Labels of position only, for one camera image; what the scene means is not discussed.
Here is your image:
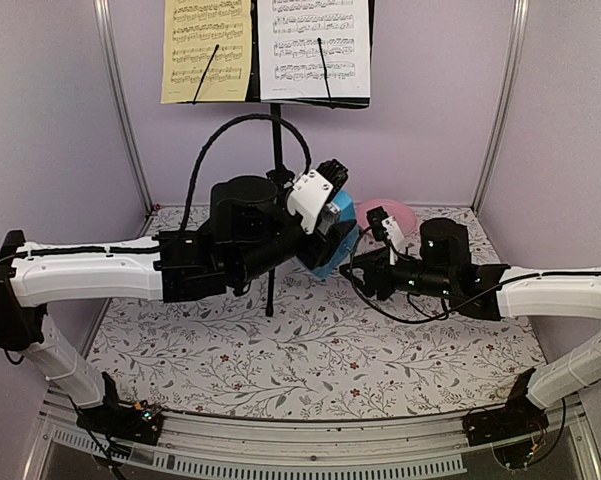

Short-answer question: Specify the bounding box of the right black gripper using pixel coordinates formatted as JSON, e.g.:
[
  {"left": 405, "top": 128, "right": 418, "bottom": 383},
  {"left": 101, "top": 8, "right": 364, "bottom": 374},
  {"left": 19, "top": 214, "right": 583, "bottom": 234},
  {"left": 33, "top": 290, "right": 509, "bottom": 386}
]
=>
[{"left": 338, "top": 246, "right": 455, "bottom": 303}]

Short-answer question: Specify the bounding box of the blue metronome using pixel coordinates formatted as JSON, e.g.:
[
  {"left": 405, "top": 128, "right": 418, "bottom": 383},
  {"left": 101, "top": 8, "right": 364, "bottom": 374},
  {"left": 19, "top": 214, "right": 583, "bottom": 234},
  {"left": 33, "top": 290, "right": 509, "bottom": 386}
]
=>
[{"left": 311, "top": 190, "right": 358, "bottom": 279}]

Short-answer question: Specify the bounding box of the black music stand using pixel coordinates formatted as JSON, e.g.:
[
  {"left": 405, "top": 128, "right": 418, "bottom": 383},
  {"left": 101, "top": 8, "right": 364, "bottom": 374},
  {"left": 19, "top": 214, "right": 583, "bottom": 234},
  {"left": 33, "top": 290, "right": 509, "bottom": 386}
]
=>
[{"left": 177, "top": 0, "right": 375, "bottom": 317}]

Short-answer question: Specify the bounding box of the white sheet music page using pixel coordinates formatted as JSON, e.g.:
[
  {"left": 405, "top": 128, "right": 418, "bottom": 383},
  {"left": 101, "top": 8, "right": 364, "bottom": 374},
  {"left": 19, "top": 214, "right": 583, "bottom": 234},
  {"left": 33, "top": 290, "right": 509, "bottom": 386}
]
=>
[{"left": 257, "top": 0, "right": 371, "bottom": 99}]

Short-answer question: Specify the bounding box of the yellow sheet music page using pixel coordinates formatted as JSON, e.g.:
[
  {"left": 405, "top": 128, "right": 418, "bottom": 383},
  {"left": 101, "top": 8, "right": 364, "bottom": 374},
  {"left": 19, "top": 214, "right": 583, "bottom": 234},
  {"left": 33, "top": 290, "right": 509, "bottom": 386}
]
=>
[{"left": 161, "top": 0, "right": 252, "bottom": 104}]

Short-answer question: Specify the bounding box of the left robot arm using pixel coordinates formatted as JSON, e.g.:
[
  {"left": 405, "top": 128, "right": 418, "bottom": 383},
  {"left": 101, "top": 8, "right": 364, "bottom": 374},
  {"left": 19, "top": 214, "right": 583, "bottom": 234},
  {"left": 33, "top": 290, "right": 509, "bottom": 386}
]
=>
[{"left": 0, "top": 170, "right": 356, "bottom": 434}]

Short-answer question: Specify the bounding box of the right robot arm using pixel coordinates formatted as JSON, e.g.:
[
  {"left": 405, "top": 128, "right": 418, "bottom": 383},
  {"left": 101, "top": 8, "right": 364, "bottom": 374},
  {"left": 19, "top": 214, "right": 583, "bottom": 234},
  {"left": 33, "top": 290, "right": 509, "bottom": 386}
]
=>
[{"left": 340, "top": 209, "right": 601, "bottom": 436}]

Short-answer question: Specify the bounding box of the pink plate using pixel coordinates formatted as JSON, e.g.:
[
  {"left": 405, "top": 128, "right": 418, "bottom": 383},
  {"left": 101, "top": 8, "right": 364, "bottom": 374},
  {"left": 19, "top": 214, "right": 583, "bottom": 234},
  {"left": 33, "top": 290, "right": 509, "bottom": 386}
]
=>
[{"left": 356, "top": 199, "right": 417, "bottom": 250}]

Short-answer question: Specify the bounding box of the floral table mat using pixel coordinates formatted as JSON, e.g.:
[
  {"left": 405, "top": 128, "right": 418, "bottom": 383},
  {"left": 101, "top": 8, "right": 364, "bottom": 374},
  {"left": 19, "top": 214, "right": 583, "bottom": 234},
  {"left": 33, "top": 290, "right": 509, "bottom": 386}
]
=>
[{"left": 77, "top": 202, "right": 554, "bottom": 420}]

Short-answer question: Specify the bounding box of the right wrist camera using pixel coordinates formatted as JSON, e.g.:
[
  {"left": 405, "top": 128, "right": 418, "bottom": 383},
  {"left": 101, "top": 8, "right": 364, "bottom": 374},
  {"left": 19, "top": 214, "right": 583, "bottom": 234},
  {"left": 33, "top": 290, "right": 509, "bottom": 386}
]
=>
[{"left": 366, "top": 207, "right": 405, "bottom": 265}]

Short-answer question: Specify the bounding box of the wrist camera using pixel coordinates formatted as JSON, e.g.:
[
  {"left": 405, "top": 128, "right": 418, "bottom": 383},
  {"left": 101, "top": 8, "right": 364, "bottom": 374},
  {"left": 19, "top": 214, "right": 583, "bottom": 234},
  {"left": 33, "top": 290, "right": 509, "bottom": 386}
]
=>
[
  {"left": 366, "top": 207, "right": 405, "bottom": 265},
  {"left": 285, "top": 159, "right": 352, "bottom": 236}
]

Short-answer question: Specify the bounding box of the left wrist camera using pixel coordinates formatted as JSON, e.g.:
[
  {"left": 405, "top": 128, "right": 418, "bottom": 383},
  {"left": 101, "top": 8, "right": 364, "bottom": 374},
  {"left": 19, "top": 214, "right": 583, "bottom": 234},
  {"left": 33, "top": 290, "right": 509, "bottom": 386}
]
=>
[{"left": 285, "top": 159, "right": 352, "bottom": 236}]

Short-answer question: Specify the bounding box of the front aluminium rail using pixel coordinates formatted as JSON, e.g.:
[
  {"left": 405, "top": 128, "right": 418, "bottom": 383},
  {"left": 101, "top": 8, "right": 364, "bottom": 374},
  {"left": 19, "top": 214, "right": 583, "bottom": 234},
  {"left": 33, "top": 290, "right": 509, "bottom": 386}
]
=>
[{"left": 23, "top": 389, "right": 601, "bottom": 479}]

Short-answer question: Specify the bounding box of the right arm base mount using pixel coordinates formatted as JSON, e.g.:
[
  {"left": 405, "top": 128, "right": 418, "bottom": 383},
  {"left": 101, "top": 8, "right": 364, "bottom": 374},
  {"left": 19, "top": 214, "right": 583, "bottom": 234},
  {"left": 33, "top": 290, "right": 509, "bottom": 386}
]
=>
[{"left": 462, "top": 368, "right": 549, "bottom": 446}]

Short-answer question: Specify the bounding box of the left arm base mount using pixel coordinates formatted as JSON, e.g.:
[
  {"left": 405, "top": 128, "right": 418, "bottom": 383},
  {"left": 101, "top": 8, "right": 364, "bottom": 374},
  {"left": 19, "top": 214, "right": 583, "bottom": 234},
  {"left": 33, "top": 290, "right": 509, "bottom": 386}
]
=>
[{"left": 77, "top": 373, "right": 164, "bottom": 446}]

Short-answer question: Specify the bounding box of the left aluminium frame post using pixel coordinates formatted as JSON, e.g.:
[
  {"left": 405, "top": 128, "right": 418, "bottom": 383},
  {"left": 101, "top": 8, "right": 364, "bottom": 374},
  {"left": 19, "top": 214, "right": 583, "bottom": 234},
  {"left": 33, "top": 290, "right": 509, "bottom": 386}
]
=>
[{"left": 93, "top": 0, "right": 154, "bottom": 216}]

